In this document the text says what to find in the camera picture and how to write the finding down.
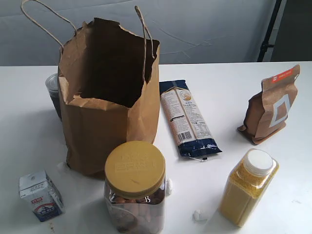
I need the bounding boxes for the small blue white carton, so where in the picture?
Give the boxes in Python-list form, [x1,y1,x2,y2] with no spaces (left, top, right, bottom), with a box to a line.
[19,170,64,222]

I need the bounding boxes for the brown paper shopping bag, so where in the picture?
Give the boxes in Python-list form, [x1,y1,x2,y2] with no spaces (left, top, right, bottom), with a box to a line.
[20,0,161,180]

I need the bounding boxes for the white crumpled paper scrap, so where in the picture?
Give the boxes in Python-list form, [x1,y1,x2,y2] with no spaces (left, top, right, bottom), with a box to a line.
[166,178,173,196]

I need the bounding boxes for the blue noodle packet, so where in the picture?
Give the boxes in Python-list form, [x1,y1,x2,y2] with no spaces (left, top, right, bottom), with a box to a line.
[159,80,222,161]

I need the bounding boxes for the black light stand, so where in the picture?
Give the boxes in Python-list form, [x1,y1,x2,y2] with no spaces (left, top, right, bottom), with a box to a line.
[257,0,282,62]

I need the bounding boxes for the yellow millet bottle white cap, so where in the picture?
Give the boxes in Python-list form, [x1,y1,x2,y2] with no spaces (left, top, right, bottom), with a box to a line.
[219,149,279,227]

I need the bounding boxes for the clear jar yellow lid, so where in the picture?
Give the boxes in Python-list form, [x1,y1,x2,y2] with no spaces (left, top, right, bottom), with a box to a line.
[104,141,166,234]

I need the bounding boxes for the dark jar clear lid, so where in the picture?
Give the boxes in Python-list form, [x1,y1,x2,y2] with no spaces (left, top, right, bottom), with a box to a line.
[45,73,62,121]

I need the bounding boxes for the brown kraft pouch orange top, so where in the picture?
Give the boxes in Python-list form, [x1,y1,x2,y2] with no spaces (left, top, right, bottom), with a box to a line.
[237,64,300,145]

